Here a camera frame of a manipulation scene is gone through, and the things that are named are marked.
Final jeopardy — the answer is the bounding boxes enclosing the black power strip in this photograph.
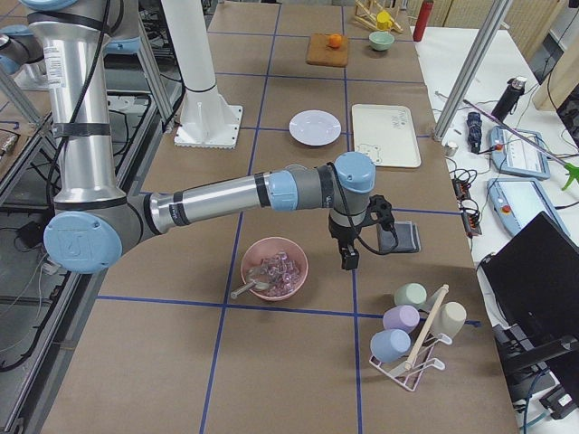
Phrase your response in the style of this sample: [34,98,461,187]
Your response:
[451,178,482,239]

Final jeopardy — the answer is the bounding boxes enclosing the purple pastel cup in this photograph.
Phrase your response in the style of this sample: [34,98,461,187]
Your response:
[382,305,420,334]

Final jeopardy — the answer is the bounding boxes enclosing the white round plate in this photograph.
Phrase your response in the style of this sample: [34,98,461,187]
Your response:
[289,109,342,146]

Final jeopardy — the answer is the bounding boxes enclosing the folded dark blue umbrella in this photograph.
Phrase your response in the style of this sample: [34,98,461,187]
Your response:
[467,111,482,154]

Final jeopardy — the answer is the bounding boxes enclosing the black laptop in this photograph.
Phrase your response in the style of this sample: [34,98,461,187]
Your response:
[482,212,578,340]

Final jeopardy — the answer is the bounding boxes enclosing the metal stand green clip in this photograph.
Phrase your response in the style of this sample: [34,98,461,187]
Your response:
[462,99,579,191]

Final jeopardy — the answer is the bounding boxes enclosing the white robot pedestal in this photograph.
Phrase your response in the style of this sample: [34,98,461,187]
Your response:
[162,0,243,149]

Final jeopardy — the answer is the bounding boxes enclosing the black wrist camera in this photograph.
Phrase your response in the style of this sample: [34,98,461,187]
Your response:
[369,194,394,231]

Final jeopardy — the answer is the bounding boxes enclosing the teach pendant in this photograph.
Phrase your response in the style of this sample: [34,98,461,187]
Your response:
[489,127,551,180]
[487,177,569,236]

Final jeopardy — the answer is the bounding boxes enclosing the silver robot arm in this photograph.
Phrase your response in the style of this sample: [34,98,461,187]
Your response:
[26,1,384,274]
[1,24,46,79]

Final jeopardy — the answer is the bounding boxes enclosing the teach pendant near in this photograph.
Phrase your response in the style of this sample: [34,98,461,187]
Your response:
[487,177,569,236]

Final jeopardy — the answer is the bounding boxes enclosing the cream bear tray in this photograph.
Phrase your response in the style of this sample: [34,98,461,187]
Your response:
[352,104,422,168]

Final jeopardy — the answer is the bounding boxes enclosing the beige pastel cup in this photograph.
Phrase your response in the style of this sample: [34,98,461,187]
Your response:
[430,302,467,339]

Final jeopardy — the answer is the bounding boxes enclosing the aluminium frame post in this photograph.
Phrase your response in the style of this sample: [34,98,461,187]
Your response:
[432,0,513,142]

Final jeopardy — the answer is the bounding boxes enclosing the white cup rack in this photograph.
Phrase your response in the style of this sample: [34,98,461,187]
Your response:
[369,284,452,392]

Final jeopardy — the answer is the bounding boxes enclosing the red bottle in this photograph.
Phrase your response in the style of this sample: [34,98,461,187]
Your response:
[413,0,433,42]

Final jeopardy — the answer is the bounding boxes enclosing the teach pendant far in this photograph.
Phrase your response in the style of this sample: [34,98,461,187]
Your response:
[489,127,551,180]

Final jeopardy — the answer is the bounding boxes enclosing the orange fruit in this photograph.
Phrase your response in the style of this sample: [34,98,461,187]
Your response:
[327,33,343,50]

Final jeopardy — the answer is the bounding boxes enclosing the small metal cylinder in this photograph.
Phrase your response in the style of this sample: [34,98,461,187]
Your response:
[444,141,458,157]

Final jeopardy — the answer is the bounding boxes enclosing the wooden brown tray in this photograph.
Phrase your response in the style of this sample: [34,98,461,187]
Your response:
[306,33,349,68]

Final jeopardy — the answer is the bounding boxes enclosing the yellow mug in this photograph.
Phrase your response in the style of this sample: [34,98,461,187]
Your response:
[375,10,394,31]

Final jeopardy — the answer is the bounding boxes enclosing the wooden mug rack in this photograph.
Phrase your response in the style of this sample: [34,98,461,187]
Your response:
[354,0,403,33]

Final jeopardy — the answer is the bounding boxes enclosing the green pastel cup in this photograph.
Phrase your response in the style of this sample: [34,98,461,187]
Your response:
[394,282,427,309]

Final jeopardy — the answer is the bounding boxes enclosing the green ceramic bowl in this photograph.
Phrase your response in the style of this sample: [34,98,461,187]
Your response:
[368,31,395,52]

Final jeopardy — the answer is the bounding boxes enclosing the black thermos bottle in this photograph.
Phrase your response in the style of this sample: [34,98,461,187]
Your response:
[491,76,527,122]

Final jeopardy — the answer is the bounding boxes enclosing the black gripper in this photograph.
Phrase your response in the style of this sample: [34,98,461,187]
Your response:
[328,212,360,270]

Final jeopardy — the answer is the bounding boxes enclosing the blue pastel cup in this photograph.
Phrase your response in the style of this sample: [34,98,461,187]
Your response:
[370,329,412,363]

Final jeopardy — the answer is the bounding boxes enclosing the metal scoop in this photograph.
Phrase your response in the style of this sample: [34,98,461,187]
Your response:
[230,267,271,299]

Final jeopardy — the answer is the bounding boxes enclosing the pink bowl with ice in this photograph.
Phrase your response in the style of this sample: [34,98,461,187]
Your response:
[241,237,308,301]

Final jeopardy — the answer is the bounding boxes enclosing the grey folded cloth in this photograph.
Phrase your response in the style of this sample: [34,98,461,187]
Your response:
[376,221,422,253]

